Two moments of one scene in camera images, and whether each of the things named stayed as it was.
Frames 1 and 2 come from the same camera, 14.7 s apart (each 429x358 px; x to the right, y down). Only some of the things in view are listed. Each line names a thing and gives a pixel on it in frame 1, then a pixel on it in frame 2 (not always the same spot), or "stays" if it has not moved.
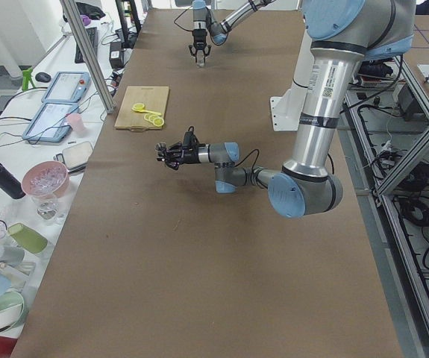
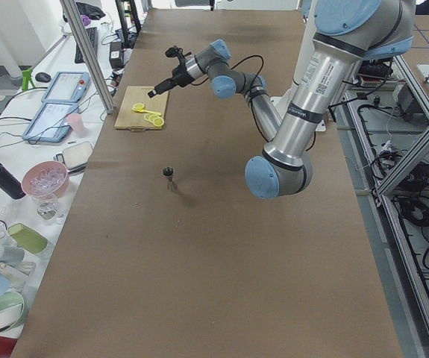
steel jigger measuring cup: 160,151 -> 168,172
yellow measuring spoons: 146,111 stays
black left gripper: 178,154 -> 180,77
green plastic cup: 33,242 stays
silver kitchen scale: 75,158 stays
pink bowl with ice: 46,180 stays
